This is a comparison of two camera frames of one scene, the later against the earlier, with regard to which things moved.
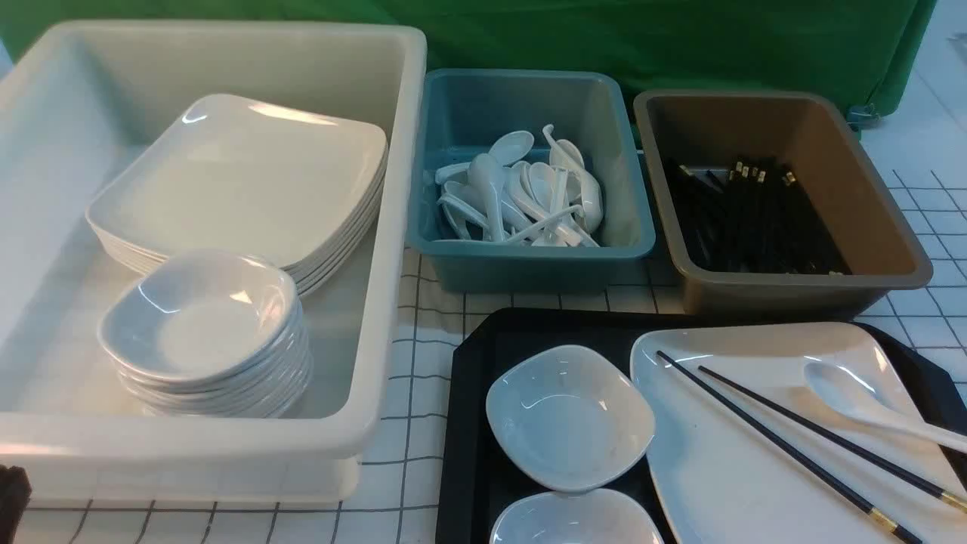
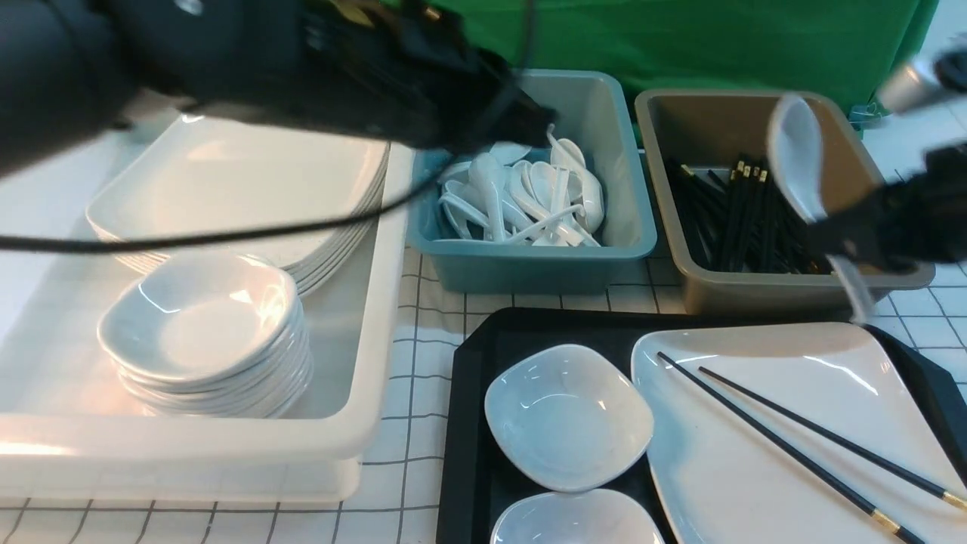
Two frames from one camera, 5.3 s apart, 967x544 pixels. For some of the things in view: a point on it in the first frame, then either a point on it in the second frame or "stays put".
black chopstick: x=898 y=533 stays put
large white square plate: x=726 y=482 stays put
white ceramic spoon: x=844 y=391 to x=794 y=139
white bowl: x=570 y=418 stays put
